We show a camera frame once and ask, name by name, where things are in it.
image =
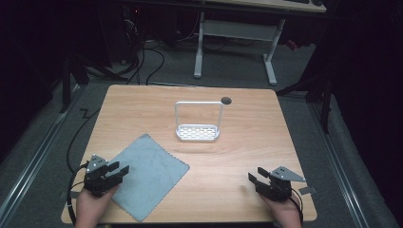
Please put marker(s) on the black metal stand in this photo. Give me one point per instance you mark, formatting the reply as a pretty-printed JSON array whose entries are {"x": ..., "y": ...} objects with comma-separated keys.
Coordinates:
[
  {"x": 67, "y": 85},
  {"x": 324, "y": 95}
]

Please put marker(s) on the black table grommet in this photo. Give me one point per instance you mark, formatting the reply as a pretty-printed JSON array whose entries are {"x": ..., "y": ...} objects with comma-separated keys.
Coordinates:
[{"x": 226, "y": 100}]

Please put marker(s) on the person's right hand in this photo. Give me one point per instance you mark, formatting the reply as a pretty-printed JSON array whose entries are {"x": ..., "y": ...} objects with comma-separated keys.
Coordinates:
[{"x": 286, "y": 212}]

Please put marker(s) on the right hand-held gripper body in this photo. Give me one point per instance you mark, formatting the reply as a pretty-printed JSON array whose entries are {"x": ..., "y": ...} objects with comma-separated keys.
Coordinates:
[{"x": 278, "y": 188}]

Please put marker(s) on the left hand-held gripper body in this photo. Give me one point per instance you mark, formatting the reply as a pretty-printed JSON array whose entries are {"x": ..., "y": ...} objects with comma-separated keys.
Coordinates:
[{"x": 95, "y": 182}]

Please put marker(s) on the white desk with metal legs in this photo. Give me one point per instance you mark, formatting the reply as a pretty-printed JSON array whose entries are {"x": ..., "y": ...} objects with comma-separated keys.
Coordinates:
[{"x": 240, "y": 30}]

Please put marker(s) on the metal floor rail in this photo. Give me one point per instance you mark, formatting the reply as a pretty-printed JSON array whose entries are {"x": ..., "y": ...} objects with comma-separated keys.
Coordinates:
[
  {"x": 34, "y": 164},
  {"x": 340, "y": 171}
]

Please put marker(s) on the grey cloth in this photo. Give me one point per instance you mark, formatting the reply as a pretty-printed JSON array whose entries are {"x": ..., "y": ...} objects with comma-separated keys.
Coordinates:
[{"x": 152, "y": 177}]

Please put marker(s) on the small grey tag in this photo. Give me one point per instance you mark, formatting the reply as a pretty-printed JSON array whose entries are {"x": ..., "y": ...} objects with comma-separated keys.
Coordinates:
[{"x": 307, "y": 190}]

